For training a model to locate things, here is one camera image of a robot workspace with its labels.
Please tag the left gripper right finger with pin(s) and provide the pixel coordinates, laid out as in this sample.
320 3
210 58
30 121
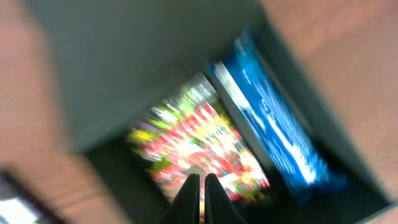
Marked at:
218 207

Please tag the blue Oreo cookie pack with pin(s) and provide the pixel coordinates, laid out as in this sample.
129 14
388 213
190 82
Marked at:
274 124

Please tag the Haribo gummy candy bag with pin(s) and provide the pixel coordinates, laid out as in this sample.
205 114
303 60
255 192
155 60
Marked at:
190 132

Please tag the dark green box with lid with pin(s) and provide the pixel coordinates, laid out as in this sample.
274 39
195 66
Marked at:
114 59

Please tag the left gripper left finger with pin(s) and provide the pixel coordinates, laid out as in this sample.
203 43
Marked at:
185 208

